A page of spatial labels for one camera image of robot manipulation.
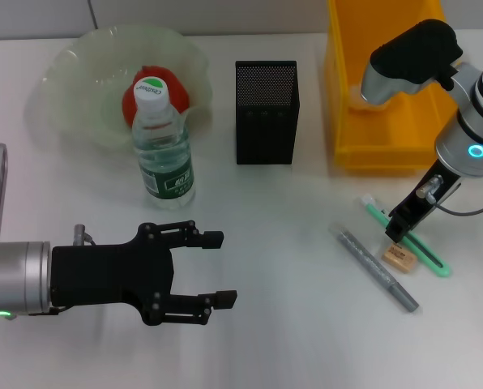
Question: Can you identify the right gripper connector cable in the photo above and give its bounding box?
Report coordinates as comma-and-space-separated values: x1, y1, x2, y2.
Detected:
415, 173, 483, 216

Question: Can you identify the translucent wavy fruit plate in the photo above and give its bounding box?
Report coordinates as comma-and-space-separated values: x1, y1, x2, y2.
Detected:
42, 24, 214, 151

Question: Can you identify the silver glitter pen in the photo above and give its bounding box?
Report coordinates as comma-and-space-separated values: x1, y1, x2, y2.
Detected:
328, 222, 421, 314

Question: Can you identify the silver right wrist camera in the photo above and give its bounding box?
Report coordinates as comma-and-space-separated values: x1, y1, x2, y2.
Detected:
360, 19, 464, 105

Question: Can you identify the gripper connector cable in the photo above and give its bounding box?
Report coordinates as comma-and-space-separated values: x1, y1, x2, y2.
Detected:
415, 173, 483, 216
72, 224, 99, 246

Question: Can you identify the tan eraser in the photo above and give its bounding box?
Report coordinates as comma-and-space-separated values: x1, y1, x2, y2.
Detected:
381, 242, 418, 275

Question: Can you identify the red-orange fruit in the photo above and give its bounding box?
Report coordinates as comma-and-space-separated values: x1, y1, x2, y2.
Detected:
122, 64, 190, 126

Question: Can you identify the black mesh pen holder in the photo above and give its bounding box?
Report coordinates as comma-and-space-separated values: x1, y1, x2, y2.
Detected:
234, 60, 301, 166

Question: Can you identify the left gripper connector cable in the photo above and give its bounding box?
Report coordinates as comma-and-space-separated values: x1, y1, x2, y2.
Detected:
72, 224, 99, 246

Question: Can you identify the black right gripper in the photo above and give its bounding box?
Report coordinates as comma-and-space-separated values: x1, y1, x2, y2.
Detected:
383, 158, 465, 245

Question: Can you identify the green label water bottle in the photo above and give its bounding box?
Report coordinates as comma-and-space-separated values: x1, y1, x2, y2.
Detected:
130, 76, 197, 211

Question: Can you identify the yellow plastic bin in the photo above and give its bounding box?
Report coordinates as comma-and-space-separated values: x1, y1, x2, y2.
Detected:
322, 0, 459, 176

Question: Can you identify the green toothbrush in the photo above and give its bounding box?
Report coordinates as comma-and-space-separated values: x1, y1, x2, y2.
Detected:
358, 194, 451, 280

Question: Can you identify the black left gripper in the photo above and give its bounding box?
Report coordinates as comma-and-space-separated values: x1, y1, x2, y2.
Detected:
49, 220, 238, 327

